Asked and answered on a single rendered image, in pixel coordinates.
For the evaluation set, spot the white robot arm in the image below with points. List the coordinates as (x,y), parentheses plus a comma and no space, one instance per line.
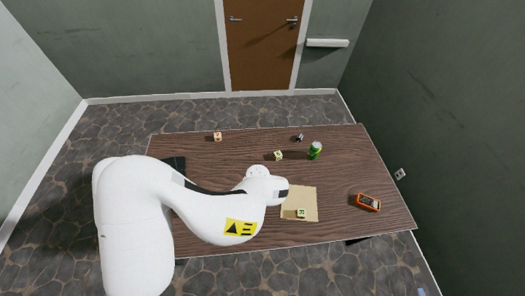
(131,204)

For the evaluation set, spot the beige mat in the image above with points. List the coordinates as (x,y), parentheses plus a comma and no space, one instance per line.
(300,197)

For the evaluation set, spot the green drink can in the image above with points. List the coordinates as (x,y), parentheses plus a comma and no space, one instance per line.
(314,150)

